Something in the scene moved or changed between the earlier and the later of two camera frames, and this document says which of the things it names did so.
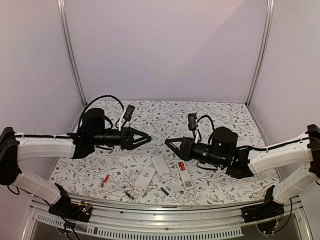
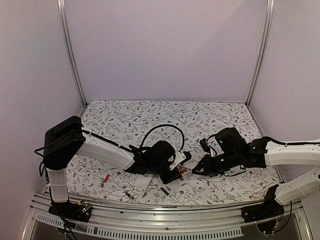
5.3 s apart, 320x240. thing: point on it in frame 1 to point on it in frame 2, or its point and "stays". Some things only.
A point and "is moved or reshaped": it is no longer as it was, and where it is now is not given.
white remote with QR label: x=184 y=174 is moved or reshaped
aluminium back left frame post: x=61 y=9 stays
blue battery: x=164 y=191 stays
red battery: x=107 y=178 stays
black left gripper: x=129 y=144 to x=174 y=176
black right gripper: x=185 y=152 to x=205 y=162
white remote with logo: x=143 y=180 stays
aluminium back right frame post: x=270 y=7 stays
